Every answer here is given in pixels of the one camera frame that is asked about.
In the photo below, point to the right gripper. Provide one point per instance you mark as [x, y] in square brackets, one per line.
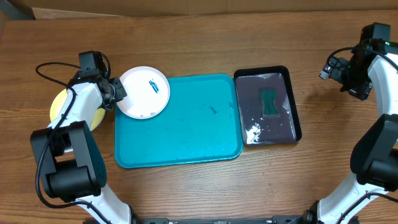
[361, 91]

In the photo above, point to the yellow round plate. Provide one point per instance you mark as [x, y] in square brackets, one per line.
[60, 100]

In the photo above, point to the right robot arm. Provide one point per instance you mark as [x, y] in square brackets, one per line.
[373, 161]

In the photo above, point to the green sponge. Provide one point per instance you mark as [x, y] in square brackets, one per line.
[268, 97]

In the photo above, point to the white round plate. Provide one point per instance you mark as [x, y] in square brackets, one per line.
[148, 92]

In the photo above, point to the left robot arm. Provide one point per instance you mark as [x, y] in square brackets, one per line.
[70, 167]

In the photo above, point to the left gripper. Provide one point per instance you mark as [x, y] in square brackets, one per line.
[120, 92]

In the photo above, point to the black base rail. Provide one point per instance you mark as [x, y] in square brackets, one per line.
[278, 219]

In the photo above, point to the teal plastic tray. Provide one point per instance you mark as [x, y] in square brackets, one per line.
[199, 124]

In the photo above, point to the black water tray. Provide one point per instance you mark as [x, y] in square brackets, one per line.
[258, 129]

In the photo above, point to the cardboard backdrop panel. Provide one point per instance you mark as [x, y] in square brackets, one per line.
[197, 7]

